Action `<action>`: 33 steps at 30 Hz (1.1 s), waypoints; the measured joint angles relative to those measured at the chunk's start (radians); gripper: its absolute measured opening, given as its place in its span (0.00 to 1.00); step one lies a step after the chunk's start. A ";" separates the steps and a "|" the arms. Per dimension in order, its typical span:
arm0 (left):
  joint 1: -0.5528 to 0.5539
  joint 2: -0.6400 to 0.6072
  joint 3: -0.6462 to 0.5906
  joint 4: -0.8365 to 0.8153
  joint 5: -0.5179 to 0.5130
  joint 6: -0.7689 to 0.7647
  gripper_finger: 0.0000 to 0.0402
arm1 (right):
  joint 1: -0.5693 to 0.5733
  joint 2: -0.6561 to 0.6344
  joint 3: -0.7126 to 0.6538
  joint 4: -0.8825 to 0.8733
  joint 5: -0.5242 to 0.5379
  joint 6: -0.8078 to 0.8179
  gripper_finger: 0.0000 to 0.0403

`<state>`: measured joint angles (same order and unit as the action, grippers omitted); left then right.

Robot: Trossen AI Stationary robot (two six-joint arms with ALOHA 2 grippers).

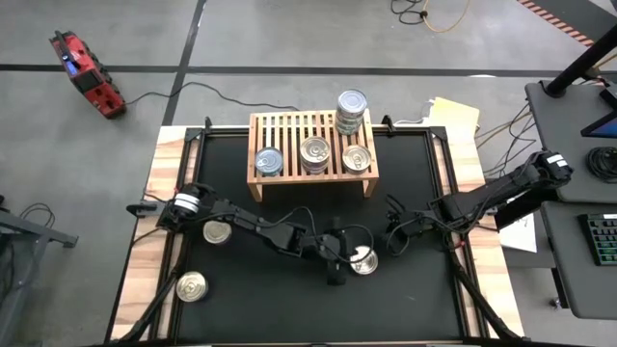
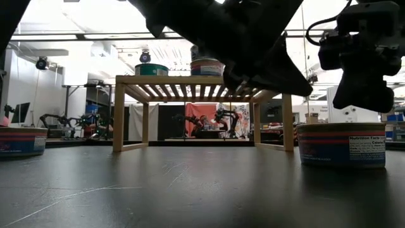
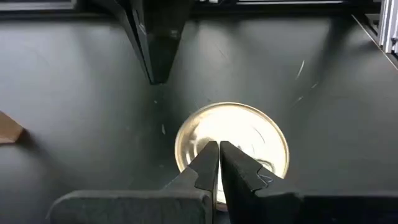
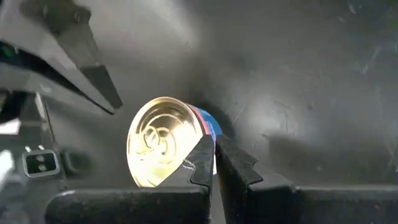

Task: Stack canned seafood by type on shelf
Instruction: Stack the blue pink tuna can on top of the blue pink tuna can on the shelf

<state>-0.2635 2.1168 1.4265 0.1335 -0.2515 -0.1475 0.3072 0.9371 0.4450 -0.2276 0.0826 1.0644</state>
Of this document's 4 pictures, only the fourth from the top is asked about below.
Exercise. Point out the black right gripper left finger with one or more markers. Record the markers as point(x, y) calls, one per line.
point(174, 199)

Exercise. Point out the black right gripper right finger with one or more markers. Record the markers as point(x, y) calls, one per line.
point(280, 205)

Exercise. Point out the Wild Planet salmon can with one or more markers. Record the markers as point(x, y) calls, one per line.
point(161, 140)

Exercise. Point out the black table mat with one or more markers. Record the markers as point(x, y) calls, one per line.
point(280, 77)

